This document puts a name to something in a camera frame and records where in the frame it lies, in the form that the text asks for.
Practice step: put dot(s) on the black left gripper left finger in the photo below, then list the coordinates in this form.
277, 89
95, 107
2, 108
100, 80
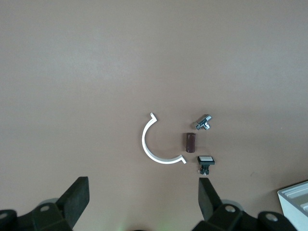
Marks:
74, 202

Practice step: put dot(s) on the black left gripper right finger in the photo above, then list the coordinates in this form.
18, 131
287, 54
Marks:
209, 204

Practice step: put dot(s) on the white rectangular push button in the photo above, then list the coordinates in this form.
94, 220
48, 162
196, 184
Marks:
205, 160

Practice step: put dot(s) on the white drawer cabinet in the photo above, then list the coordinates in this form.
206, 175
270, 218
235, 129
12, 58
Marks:
293, 216

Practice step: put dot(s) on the brown cylinder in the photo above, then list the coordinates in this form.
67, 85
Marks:
190, 142

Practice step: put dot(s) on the metal tee fitting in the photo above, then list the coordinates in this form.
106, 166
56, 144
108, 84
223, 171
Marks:
203, 122

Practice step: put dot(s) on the white curved bracket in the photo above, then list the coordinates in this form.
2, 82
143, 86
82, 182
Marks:
144, 144

